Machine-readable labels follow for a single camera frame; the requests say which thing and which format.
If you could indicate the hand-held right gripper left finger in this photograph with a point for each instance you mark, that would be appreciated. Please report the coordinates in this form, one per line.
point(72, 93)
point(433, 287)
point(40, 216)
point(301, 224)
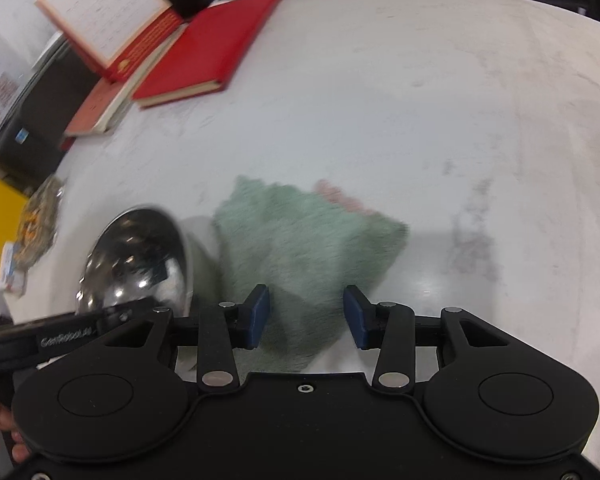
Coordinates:
point(257, 317)

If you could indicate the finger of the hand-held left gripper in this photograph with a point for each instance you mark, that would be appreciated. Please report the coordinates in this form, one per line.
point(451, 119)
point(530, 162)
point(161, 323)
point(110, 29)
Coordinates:
point(125, 317)

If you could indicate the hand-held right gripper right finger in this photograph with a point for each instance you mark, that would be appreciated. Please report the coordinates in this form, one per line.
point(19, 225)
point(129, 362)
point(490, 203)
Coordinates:
point(357, 317)

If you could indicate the stainless steel bowl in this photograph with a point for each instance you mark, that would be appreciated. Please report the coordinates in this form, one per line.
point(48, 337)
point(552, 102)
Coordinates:
point(130, 260)

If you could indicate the green and pink fluffy cloth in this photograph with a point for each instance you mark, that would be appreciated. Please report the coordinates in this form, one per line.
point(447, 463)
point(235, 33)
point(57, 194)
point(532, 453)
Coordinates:
point(300, 240)

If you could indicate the small white blue box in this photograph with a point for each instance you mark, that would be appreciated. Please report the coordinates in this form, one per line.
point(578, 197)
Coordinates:
point(12, 270)

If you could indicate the wrapped snack tray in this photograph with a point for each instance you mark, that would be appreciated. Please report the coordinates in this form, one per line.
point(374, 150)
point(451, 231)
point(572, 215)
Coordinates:
point(40, 220)

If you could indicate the salmon pink book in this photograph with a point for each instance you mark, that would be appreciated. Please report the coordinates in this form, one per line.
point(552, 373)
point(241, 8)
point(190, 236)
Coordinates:
point(95, 110)

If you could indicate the large black printer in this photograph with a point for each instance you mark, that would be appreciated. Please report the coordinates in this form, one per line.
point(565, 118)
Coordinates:
point(30, 125)

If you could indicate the white code sheet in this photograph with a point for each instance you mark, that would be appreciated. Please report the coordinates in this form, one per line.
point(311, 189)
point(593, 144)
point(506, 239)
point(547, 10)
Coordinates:
point(0, 85)

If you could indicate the red hardcover notebook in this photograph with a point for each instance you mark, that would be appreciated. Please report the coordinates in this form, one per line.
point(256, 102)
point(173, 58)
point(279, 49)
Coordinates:
point(205, 45)

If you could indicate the red desk calendar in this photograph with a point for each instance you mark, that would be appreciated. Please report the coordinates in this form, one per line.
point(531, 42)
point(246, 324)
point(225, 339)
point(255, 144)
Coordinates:
point(105, 5)

